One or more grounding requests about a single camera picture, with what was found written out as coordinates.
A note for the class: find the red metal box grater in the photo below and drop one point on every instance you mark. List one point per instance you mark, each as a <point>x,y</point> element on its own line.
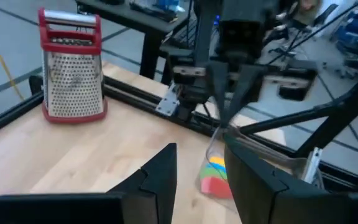
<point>73,84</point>

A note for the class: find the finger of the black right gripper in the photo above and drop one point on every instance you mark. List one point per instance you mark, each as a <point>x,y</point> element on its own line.
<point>219,81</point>
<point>249,84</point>

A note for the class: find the green silicone spatula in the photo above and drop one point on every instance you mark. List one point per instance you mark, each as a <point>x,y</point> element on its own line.
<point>211,173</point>

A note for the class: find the person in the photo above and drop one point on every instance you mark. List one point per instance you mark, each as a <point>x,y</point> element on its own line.
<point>309,7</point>

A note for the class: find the grey black work gloves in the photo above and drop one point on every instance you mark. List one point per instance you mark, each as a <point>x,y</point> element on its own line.
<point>151,12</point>

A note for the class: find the blue background equipment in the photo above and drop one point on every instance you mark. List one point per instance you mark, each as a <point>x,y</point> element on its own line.
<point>353,31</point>

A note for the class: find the red silicone spatula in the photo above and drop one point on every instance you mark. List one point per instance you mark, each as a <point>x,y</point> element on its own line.
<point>216,188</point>

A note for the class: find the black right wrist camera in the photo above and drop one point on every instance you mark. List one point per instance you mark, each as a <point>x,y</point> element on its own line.
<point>242,37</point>

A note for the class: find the dark grey desk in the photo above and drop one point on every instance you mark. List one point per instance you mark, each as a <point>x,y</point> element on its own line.
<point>149,49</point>

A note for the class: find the blue white container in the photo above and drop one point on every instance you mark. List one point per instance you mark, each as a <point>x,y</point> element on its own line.
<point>168,4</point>

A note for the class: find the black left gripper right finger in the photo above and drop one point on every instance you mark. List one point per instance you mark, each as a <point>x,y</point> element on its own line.
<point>275,205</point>

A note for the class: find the blue silicone spatula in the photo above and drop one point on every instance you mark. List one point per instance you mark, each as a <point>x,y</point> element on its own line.
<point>220,167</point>

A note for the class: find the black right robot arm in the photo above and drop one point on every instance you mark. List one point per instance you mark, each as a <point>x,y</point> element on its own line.
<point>205,37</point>

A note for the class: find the clear plastic bin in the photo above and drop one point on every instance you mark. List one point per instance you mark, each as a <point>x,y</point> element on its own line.
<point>291,161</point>

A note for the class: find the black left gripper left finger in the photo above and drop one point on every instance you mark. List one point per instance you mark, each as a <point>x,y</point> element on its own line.
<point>104,210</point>

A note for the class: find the yellow silicone spatula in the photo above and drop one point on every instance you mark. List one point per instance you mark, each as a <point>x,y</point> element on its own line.
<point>217,160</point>

